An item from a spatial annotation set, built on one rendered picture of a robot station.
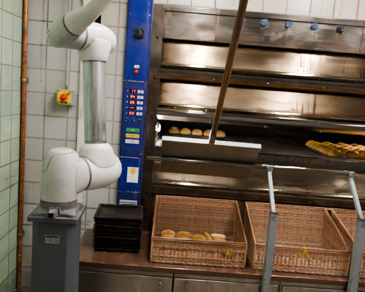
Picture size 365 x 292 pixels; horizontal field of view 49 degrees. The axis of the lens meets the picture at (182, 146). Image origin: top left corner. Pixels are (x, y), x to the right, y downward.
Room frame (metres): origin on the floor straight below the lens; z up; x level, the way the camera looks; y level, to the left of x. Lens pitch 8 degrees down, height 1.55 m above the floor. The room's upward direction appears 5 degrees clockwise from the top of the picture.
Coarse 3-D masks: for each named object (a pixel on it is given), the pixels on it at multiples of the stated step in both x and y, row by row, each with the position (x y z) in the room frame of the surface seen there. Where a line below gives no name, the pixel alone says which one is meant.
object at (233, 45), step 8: (240, 0) 1.48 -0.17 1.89; (248, 0) 1.48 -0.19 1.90; (240, 8) 1.50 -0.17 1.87; (240, 16) 1.52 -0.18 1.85; (240, 24) 1.55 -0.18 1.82; (232, 40) 1.62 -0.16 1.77; (232, 48) 1.64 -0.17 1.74; (232, 56) 1.68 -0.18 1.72; (232, 64) 1.72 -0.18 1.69; (224, 72) 1.76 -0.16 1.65; (224, 80) 1.79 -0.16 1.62; (224, 88) 1.83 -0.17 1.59; (224, 96) 1.87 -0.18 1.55; (216, 112) 1.97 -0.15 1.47; (216, 120) 2.01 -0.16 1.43; (216, 128) 2.07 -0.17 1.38
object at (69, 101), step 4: (60, 92) 2.57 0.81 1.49; (64, 92) 2.57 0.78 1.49; (72, 92) 2.59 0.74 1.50; (68, 96) 2.57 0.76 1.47; (72, 96) 2.59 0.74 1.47; (56, 100) 2.58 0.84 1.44; (60, 100) 2.57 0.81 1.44; (64, 100) 2.57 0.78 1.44; (68, 100) 2.57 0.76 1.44; (72, 100) 2.59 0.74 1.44; (60, 104) 2.57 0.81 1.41; (64, 104) 2.57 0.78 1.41; (68, 104) 2.57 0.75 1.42; (72, 104) 2.60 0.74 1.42
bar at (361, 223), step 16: (160, 160) 2.28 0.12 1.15; (176, 160) 2.28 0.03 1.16; (192, 160) 2.28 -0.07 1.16; (208, 160) 2.28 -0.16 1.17; (352, 176) 2.28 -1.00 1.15; (272, 192) 2.17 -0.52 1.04; (352, 192) 2.22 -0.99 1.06; (272, 208) 2.10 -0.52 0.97; (272, 224) 2.06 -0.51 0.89; (272, 240) 2.06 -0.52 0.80; (272, 256) 2.06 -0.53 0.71; (352, 256) 2.09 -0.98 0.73; (352, 272) 2.07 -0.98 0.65; (352, 288) 2.06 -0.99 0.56
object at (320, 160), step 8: (272, 160) 2.66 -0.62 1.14; (280, 160) 2.66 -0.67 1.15; (288, 160) 2.66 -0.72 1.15; (296, 160) 2.66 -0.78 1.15; (304, 160) 2.66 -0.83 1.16; (312, 160) 2.66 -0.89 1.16; (320, 160) 2.66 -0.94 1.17; (328, 160) 2.66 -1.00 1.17; (336, 160) 2.66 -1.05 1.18; (344, 160) 2.67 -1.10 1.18; (352, 160) 2.70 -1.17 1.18
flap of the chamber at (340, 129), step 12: (180, 120) 2.66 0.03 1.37; (192, 120) 2.61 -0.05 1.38; (204, 120) 2.58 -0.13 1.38; (228, 120) 2.51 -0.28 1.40; (240, 120) 2.51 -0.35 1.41; (252, 120) 2.51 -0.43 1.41; (264, 120) 2.51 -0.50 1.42; (336, 132) 2.67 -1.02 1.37; (348, 132) 2.62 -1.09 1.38; (360, 132) 2.58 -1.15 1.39
